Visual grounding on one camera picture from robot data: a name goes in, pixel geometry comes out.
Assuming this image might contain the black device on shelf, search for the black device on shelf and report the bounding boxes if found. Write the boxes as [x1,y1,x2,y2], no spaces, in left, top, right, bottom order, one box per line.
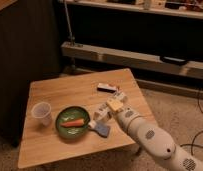
[160,56,189,66]

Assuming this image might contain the black and white rectangular block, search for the black and white rectangular block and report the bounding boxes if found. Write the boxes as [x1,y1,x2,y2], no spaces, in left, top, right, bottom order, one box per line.
[97,83,117,92]

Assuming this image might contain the wooden table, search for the wooden table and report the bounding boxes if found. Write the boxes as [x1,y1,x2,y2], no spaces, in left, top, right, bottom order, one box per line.
[18,69,155,169]

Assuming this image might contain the green plate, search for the green plate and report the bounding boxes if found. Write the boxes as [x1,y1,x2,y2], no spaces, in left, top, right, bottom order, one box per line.
[55,106,90,139]

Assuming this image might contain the clear plastic cup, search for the clear plastic cup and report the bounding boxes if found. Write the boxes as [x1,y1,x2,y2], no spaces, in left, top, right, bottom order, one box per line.
[31,102,52,126]

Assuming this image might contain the wooden shelf unit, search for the wooden shelf unit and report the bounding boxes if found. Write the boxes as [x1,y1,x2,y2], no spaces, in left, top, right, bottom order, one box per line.
[62,0,203,79]

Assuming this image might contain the metal pole stand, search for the metal pole stand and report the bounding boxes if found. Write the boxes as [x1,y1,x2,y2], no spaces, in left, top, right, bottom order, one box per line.
[63,0,82,73]

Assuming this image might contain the clear plastic bottle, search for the clear plastic bottle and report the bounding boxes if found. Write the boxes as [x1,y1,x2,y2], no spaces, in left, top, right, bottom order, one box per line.
[88,120,97,129]

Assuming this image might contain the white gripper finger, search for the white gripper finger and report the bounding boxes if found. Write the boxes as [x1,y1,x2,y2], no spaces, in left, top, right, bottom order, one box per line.
[113,91,127,103]
[93,103,111,122]

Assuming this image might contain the orange carrot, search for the orange carrot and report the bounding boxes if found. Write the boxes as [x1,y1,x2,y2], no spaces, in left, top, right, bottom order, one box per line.
[60,119,84,128]

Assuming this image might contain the black floor cable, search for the black floor cable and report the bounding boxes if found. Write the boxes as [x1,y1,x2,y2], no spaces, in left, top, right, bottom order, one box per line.
[179,71,203,153]

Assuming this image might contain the blue sponge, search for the blue sponge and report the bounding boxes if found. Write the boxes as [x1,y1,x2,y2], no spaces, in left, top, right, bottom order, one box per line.
[94,122,110,138]

